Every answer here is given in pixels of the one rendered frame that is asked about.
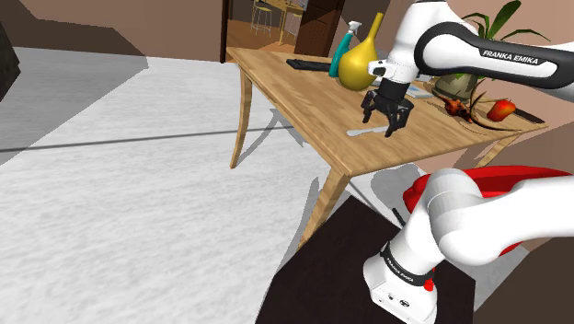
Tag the red chair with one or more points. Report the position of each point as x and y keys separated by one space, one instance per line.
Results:
x=502 y=181

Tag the red apple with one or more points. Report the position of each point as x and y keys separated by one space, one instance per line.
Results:
x=501 y=111

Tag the dark wooden cabinet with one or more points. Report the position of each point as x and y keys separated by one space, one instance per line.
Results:
x=316 y=27

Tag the grey table knife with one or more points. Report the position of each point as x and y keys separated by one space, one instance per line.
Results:
x=363 y=132

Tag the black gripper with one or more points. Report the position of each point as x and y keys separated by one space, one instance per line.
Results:
x=392 y=93

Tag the dark robot stand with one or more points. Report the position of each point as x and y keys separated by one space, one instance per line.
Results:
x=323 y=278

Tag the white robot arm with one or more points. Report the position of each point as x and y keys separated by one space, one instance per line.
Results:
x=453 y=224

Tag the teal spray bottle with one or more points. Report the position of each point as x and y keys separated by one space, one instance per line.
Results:
x=339 y=54

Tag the pale bar stool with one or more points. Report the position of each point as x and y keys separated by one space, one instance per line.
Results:
x=262 y=18

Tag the wooden table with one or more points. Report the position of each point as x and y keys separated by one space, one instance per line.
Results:
x=314 y=103

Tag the flat black bar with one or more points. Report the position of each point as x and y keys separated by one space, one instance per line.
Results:
x=529 y=115

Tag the wooden high counter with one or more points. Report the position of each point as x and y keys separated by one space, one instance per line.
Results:
x=289 y=13

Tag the yellow long-necked vase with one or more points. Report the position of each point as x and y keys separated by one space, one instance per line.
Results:
x=356 y=67

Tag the green potted plant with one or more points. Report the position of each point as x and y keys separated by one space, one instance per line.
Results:
x=457 y=85

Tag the pale blue book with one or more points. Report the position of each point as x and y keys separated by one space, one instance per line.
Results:
x=419 y=93

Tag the brown curved dried branch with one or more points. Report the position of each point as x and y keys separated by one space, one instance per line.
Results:
x=457 y=107

